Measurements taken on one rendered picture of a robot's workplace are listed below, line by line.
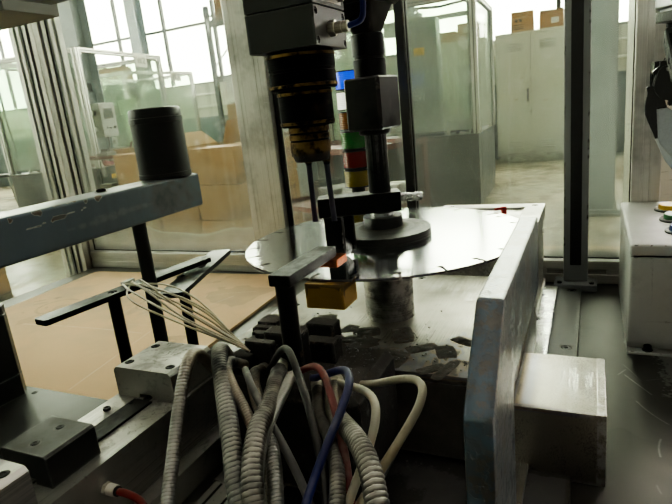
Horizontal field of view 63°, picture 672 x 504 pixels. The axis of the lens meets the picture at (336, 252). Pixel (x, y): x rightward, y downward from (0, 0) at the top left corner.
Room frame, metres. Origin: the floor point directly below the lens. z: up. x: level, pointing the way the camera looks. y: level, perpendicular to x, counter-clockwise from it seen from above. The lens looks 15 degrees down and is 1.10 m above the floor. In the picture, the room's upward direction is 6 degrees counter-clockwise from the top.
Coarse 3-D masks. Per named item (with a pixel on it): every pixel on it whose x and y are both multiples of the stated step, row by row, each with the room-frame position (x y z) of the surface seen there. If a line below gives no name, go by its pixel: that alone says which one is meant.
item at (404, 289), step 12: (372, 288) 0.61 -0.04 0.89; (384, 288) 0.61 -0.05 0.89; (396, 288) 0.61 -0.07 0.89; (408, 288) 0.61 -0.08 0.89; (372, 300) 0.62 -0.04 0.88; (384, 300) 0.61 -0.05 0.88; (396, 300) 0.61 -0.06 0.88; (408, 300) 0.61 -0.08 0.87; (372, 312) 0.62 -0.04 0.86; (384, 312) 0.61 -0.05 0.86; (396, 312) 0.61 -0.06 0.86; (408, 312) 0.61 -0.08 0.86
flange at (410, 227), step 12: (396, 216) 0.62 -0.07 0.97; (360, 228) 0.63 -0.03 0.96; (372, 228) 0.62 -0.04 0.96; (384, 228) 0.61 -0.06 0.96; (396, 228) 0.61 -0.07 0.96; (408, 228) 0.61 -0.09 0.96; (420, 228) 0.61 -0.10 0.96; (360, 240) 0.59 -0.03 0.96; (372, 240) 0.58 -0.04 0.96; (384, 240) 0.58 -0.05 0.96; (396, 240) 0.58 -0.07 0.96; (408, 240) 0.58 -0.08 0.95
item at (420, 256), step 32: (320, 224) 0.74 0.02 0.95; (448, 224) 0.66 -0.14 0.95; (480, 224) 0.64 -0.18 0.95; (512, 224) 0.62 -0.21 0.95; (256, 256) 0.60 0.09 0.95; (288, 256) 0.58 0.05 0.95; (352, 256) 0.56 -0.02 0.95; (384, 256) 0.54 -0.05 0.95; (416, 256) 0.53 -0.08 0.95; (448, 256) 0.52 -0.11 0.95; (480, 256) 0.51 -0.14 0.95
